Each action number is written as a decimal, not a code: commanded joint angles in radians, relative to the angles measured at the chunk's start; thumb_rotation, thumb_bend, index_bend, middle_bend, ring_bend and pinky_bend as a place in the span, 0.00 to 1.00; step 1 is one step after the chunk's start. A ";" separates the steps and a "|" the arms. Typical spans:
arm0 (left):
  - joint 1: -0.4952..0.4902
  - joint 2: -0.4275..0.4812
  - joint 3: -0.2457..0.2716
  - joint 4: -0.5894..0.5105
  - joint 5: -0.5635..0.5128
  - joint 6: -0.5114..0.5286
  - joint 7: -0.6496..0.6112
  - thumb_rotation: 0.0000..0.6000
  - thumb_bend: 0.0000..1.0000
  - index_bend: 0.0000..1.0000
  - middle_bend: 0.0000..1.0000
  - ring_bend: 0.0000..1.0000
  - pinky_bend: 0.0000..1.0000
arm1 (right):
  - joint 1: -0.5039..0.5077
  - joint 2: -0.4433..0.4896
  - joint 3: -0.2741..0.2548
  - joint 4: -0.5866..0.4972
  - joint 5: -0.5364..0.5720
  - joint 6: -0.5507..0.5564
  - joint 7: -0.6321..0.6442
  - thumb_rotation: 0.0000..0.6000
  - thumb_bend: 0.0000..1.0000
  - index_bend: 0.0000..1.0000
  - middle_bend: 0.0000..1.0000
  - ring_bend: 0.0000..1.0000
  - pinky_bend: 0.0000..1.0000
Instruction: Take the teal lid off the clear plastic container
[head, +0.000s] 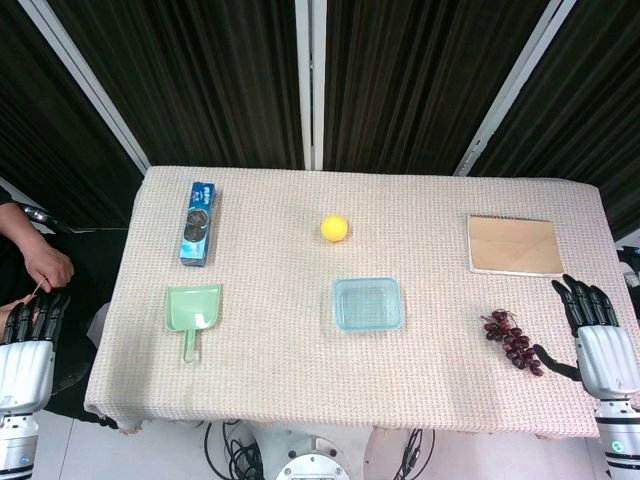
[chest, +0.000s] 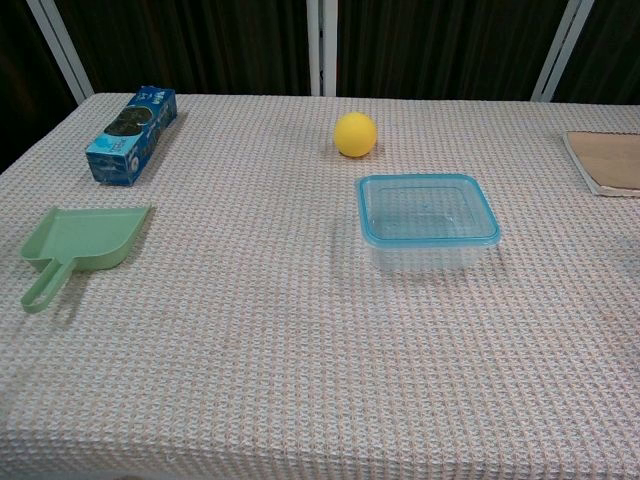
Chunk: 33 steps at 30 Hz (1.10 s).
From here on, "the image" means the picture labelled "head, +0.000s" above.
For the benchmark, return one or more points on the blue container lid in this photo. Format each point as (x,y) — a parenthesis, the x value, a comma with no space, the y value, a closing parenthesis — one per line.
(338,305)

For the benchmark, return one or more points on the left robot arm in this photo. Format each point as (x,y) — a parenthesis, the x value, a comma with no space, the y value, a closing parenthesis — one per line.
(17,442)

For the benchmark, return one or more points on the person bare forearm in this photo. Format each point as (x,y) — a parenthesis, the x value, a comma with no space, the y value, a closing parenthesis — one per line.
(17,227)

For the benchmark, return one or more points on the grey equipment stand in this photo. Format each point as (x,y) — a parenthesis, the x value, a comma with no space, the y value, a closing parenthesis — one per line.
(631,267)

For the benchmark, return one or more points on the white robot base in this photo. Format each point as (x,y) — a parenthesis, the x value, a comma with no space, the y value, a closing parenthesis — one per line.
(310,455)

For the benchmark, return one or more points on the green plastic dustpan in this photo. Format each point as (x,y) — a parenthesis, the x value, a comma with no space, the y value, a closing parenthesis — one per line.
(192,307)

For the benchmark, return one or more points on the thin wooden stick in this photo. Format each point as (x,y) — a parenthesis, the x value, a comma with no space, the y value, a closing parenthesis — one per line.
(39,289)

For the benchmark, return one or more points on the chrome chair part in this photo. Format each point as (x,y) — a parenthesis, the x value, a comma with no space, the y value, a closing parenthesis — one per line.
(42,216)

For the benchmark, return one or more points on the pink waffle tablecloth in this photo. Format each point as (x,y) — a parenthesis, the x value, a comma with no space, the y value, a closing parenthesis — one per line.
(300,360)

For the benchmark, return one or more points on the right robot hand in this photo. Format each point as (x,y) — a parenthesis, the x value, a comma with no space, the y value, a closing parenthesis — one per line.
(607,355)

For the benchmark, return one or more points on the yellow ball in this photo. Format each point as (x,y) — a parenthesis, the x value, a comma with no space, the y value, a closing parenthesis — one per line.
(334,228)

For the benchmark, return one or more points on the blue cookie box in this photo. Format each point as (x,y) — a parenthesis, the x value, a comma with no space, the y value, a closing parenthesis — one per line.
(199,225)

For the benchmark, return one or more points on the brown spiral notebook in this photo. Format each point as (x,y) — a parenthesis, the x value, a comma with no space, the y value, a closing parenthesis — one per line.
(515,245)

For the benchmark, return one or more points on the person bare hand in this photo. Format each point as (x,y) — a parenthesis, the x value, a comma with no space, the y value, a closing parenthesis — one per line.
(50,267)

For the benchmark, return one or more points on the black pleated curtain panel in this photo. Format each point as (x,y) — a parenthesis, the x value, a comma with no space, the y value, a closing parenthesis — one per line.
(45,130)
(600,100)
(410,75)
(200,75)

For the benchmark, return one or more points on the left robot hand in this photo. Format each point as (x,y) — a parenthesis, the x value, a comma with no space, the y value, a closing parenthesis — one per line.
(27,370)

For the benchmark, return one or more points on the dark red grape bunch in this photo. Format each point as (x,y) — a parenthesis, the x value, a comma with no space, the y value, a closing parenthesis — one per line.
(517,345)

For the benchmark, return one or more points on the white frame post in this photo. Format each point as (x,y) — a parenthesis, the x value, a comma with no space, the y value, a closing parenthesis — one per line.
(310,85)
(85,80)
(510,95)

